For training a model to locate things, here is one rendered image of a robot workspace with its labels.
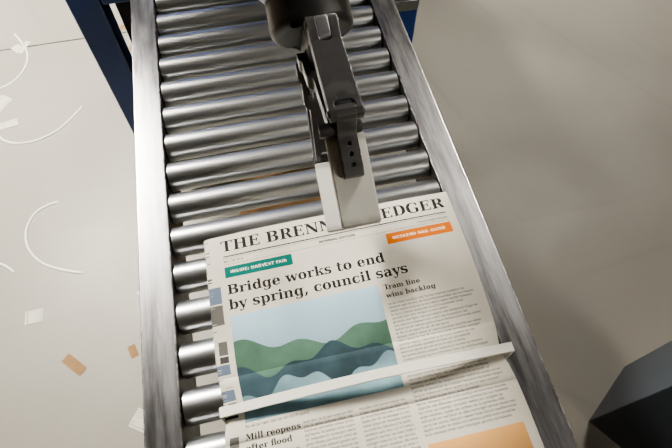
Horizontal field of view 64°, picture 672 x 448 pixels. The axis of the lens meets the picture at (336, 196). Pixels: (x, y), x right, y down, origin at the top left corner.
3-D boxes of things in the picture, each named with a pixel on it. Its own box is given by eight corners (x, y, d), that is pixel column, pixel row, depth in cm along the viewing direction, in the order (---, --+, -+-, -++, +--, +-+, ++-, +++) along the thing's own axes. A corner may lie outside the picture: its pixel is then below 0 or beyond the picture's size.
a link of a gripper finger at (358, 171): (350, 110, 41) (355, 100, 38) (363, 176, 40) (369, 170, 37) (330, 113, 41) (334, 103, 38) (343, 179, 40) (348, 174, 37)
